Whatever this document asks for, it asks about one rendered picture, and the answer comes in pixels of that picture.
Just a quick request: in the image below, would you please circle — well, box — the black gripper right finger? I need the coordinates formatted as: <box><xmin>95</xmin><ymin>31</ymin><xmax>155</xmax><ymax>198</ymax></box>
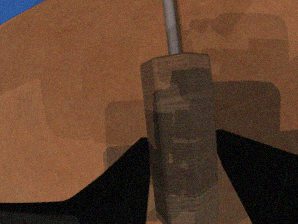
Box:
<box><xmin>217</xmin><ymin>129</ymin><xmax>298</xmax><ymax>224</ymax></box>

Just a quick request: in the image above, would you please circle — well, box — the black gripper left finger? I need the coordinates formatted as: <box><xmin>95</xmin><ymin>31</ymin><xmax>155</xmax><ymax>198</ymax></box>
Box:
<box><xmin>0</xmin><ymin>137</ymin><xmax>150</xmax><ymax>224</ymax></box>

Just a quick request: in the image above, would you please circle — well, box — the brown handled tool with grey metal shaft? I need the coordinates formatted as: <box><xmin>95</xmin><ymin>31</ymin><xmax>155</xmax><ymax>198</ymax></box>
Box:
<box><xmin>140</xmin><ymin>0</ymin><xmax>220</xmax><ymax>224</ymax></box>

